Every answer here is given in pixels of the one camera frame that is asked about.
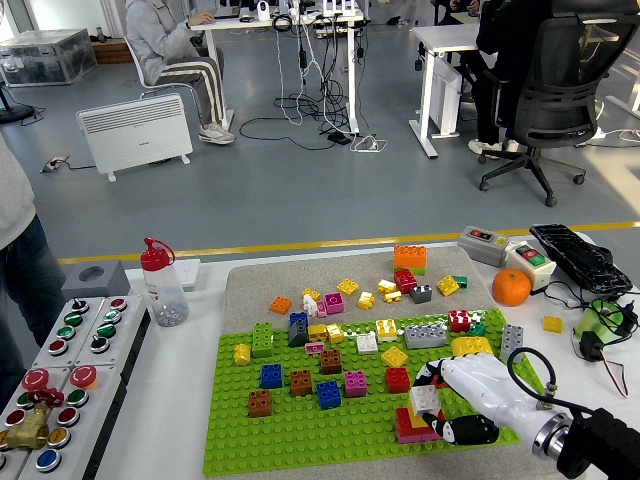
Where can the small pink flat toy brick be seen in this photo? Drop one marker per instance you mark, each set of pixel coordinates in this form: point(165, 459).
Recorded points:
point(314, 348)

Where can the grey block with hole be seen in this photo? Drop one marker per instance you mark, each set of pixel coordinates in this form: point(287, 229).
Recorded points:
point(115, 285)

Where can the white switch box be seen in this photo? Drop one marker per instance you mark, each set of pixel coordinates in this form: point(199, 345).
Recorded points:
point(532, 257)

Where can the black fan base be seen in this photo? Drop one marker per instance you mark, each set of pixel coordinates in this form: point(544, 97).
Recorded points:
point(15, 112)

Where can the light grey tall toy brick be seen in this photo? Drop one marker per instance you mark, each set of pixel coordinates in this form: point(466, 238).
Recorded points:
point(512, 340)

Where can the magenta toy brick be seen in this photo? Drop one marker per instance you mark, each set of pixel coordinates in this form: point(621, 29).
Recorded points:
point(334, 303)
point(355, 384)

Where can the blue toy brick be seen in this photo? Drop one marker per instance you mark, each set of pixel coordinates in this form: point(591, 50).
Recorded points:
point(271, 376)
point(329, 395)
point(299, 319)

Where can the clear bottle red cap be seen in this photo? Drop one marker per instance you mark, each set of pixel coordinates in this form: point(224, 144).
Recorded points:
point(162, 295)

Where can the orange long toy brick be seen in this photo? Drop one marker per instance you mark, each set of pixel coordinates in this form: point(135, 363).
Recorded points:
point(410, 257)

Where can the wide pink flat toy brick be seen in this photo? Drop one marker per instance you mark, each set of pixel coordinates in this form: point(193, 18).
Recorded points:
point(410, 439)

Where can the black keyboard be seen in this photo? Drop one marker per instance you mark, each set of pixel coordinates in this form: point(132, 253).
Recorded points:
point(580, 257)

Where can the small white toy brick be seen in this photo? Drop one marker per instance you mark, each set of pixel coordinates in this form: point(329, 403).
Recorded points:
point(309, 305)

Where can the person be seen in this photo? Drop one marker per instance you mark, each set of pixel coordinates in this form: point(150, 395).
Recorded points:
point(500, 50)
point(155, 40)
point(15, 200)

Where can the white square toy brick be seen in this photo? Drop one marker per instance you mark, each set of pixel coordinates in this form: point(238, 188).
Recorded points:
point(424, 398)

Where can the white panel heater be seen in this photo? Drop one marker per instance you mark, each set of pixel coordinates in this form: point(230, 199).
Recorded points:
point(135, 132)

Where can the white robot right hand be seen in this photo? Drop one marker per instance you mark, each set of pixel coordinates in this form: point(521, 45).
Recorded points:
point(485, 380)

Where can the green baseplate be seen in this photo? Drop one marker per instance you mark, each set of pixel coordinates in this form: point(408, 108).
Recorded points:
point(350, 440)

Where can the red and white toy brick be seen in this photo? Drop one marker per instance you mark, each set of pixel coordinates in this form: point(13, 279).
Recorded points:
point(459, 322)

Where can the yellow and white toy brick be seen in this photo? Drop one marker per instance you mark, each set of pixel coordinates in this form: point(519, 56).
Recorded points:
point(386, 330)

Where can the white computer tower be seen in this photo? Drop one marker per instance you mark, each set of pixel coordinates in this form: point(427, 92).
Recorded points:
point(445, 100)

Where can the grey switch box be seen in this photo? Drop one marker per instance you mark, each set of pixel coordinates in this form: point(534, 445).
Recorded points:
point(480, 245)

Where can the orange fruit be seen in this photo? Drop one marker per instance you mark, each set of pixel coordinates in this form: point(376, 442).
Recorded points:
point(511, 287)

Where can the grey-brown mat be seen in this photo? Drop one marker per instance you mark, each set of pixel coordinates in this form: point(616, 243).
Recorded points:
point(260, 285)

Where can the large red toy brick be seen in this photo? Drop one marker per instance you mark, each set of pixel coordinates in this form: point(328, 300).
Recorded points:
point(402, 425)

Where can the brass valve red handwheel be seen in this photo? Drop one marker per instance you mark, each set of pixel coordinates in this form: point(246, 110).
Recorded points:
point(27, 432)

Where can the grey push-button box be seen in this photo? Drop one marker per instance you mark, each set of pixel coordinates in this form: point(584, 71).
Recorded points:
point(15, 417)
point(122, 325)
point(60, 330)
point(95, 415)

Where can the black office chair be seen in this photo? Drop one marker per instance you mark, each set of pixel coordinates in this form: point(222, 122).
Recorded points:
point(555, 90)

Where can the wooden box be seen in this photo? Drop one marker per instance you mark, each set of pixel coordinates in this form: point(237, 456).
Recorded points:
point(112, 52)

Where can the white chair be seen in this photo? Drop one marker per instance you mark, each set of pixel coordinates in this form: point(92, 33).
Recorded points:
point(135, 70)

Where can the white desk camera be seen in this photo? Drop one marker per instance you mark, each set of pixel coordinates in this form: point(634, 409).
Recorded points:
point(263, 11)

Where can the light grey long toy brick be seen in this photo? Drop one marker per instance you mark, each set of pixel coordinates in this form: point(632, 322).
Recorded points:
point(425, 337)

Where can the clear storage crate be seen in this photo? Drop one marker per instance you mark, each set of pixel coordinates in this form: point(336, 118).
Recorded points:
point(45, 57)

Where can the grey floor socket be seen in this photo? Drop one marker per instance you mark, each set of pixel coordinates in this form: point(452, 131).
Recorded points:
point(54, 164)

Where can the orange square toy brick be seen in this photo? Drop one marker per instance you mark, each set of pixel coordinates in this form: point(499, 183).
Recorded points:
point(280, 305)

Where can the yellow curved toy brick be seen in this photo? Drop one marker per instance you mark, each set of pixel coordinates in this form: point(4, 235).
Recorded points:
point(472, 345)

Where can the lime green long toy brick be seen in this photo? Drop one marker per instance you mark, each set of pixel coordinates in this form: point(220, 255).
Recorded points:
point(420, 271)

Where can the dark grey sloped toy brick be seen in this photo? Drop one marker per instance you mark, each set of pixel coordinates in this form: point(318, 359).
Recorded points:
point(298, 335)

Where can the lime green tall toy brick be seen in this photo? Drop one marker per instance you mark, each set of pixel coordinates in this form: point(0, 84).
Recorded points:
point(262, 341)

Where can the brown toy brick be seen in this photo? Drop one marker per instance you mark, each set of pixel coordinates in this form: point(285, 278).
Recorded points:
point(301, 383)
point(331, 362)
point(260, 404)

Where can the red sloped toy brick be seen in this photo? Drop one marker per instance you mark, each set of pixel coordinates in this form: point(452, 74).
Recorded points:
point(442, 382)

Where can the white flat wall switch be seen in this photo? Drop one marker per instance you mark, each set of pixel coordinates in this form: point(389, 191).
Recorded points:
point(189, 272)

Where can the green tape roll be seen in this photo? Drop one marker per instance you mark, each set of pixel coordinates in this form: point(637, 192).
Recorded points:
point(587, 325)

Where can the dark green toy brick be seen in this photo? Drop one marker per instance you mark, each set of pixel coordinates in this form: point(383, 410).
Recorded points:
point(478, 330)
point(462, 282)

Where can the black power adapter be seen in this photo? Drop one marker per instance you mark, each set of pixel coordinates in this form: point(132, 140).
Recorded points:
point(594, 346)

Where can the small yellow toy brick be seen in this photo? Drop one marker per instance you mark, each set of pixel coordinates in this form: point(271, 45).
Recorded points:
point(386, 286)
point(311, 293)
point(365, 300)
point(391, 296)

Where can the white desk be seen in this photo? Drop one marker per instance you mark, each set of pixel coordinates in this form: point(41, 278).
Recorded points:
point(352, 75)
point(450, 37)

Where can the white flat toy brick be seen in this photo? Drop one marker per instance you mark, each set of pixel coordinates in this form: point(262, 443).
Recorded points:
point(367, 344)

